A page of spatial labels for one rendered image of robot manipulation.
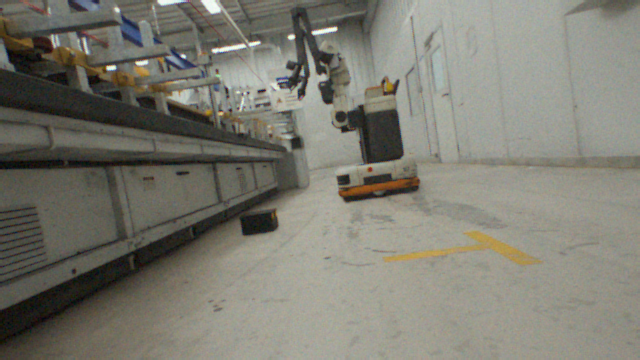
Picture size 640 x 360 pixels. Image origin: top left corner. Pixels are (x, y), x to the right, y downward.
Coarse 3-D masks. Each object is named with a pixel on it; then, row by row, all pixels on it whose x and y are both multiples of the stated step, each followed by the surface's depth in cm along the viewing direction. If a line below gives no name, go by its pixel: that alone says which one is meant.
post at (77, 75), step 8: (48, 0) 106; (56, 0) 106; (64, 0) 108; (56, 8) 106; (64, 8) 108; (64, 40) 107; (72, 40) 108; (72, 72) 107; (80, 72) 109; (72, 80) 108; (80, 80) 108
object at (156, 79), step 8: (168, 72) 135; (176, 72) 135; (184, 72) 135; (192, 72) 135; (200, 72) 137; (136, 80) 136; (144, 80) 136; (152, 80) 136; (160, 80) 136; (168, 80) 136; (176, 80) 138; (96, 88) 137; (104, 88) 137; (112, 88) 137
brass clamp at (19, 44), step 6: (0, 18) 86; (0, 24) 85; (0, 30) 85; (6, 30) 86; (0, 36) 85; (6, 36) 86; (6, 42) 88; (12, 42) 89; (18, 42) 89; (24, 42) 90; (30, 42) 92; (12, 48) 92; (18, 48) 92; (24, 48) 92; (30, 48) 92
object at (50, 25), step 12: (84, 12) 85; (96, 12) 85; (108, 12) 85; (12, 24) 86; (24, 24) 86; (36, 24) 86; (48, 24) 86; (60, 24) 86; (72, 24) 86; (84, 24) 86; (96, 24) 86; (108, 24) 87; (120, 24) 88; (12, 36) 87; (24, 36) 88; (36, 36) 89
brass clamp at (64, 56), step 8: (56, 48) 104; (64, 48) 104; (72, 48) 106; (56, 56) 105; (64, 56) 104; (72, 56) 105; (80, 56) 109; (64, 64) 106; (72, 64) 107; (80, 64) 108; (88, 72) 115; (96, 72) 116
